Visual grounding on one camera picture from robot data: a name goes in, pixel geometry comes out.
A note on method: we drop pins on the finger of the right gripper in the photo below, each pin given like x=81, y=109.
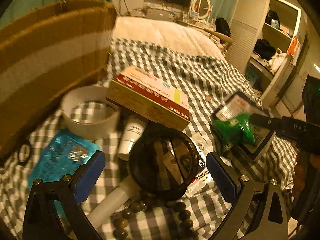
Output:
x=273, y=124

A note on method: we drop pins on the black framed tablet package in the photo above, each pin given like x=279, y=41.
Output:
x=239, y=103

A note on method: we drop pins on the white sachet with print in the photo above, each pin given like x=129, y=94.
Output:
x=203, y=176

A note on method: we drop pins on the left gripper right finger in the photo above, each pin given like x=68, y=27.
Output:
x=269, y=220

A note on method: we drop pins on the cream quilted bed mattress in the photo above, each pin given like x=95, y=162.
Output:
x=170, y=35

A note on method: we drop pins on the blue blister pill pack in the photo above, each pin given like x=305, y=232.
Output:
x=64, y=155

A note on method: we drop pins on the white shelf cabinet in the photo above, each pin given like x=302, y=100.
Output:
x=266, y=35

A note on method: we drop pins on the person right hand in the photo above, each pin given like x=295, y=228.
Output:
x=299, y=177

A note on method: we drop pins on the red white medicine box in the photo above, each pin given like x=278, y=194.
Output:
x=150, y=97

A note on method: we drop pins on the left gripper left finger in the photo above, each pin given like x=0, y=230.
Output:
x=41, y=220

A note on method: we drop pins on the round white vanity mirror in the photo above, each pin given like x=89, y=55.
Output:
x=201, y=9

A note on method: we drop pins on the long white plastic tube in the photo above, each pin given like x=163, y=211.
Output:
x=117, y=198

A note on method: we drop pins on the small white cream tube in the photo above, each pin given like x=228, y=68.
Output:
x=133, y=131

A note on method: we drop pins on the checkered grey white cloth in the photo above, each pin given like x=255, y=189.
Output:
x=196, y=76

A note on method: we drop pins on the white tape roll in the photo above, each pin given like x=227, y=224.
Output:
x=88, y=114

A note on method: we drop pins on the green snack packet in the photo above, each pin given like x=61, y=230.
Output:
x=234, y=131

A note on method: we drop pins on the brown cardboard box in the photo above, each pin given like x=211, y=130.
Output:
x=46, y=53

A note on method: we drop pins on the wooden chair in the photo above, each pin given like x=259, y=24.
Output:
x=222, y=37

